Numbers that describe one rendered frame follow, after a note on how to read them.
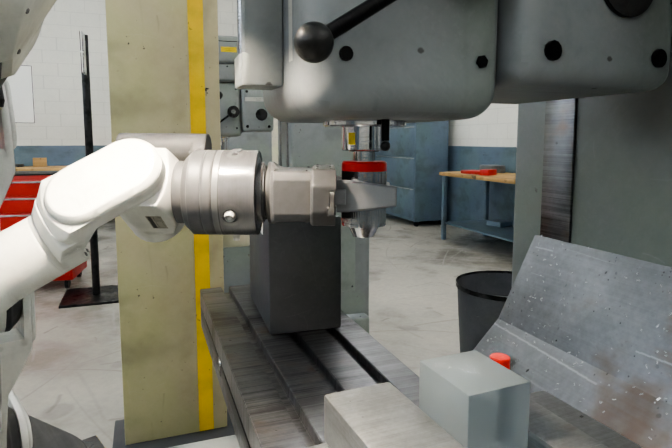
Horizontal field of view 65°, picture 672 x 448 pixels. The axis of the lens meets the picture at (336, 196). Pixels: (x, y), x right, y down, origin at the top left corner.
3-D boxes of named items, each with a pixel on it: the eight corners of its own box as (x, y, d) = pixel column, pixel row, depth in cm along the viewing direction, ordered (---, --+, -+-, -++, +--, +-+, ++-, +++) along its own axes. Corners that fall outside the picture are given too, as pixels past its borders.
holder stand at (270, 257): (269, 335, 83) (267, 211, 81) (249, 296, 104) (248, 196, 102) (341, 327, 87) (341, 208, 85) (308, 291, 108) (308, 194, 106)
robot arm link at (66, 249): (171, 171, 49) (32, 249, 45) (192, 211, 57) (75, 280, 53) (140, 124, 51) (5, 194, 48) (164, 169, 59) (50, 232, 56)
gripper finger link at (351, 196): (395, 211, 53) (334, 211, 53) (396, 180, 53) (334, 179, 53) (397, 214, 51) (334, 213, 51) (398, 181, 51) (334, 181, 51)
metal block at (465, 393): (466, 482, 35) (468, 395, 34) (417, 435, 40) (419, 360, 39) (527, 463, 37) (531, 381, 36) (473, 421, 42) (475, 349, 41)
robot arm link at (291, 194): (336, 150, 48) (205, 149, 48) (335, 253, 49) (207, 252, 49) (333, 148, 61) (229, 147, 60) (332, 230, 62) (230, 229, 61)
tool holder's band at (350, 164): (371, 172, 52) (371, 162, 51) (332, 170, 54) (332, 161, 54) (394, 170, 55) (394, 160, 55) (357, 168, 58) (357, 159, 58)
